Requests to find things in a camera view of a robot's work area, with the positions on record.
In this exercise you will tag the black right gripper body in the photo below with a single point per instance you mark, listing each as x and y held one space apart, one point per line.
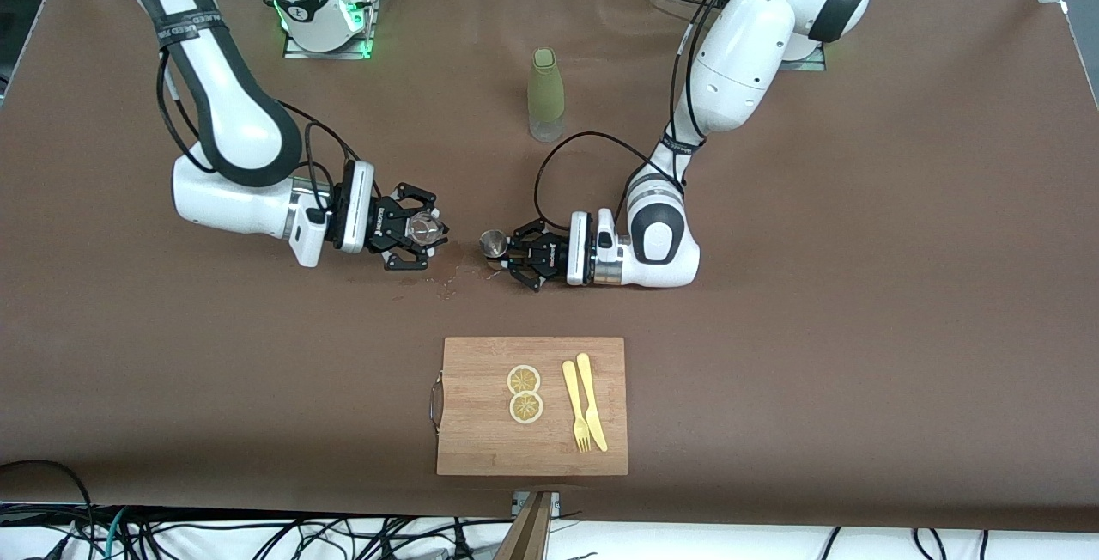
384 223

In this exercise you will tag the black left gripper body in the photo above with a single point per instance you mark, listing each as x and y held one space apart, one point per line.
555 256

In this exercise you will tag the clear glass cup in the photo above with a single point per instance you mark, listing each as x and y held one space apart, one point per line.
422 228

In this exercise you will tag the metal jigger measuring cup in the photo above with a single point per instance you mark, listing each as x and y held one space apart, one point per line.
493 244

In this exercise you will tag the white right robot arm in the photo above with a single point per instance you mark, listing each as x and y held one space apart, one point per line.
232 113

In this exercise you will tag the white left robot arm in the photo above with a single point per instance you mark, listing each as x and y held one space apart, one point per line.
738 53

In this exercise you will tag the liquid spill stain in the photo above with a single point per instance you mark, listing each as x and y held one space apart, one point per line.
455 272

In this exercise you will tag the lemon slice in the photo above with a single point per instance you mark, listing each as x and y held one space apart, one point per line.
526 408
524 380

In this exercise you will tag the yellow plastic fork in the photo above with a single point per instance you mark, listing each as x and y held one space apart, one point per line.
573 397

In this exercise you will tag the yellow plastic knife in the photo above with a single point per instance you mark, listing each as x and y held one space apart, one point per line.
589 397

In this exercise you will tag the olive green bottle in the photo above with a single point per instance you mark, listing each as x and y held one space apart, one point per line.
546 88

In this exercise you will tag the wooden cutting board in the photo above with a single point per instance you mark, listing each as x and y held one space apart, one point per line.
481 440

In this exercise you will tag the brown table cover sheet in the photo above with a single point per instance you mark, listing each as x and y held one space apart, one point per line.
773 371

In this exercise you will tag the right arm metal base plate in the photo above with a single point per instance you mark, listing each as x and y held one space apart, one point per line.
367 19

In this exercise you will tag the wooden post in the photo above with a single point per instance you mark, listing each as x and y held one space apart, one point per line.
525 534

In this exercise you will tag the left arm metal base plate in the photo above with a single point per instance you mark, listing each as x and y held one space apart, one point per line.
807 63

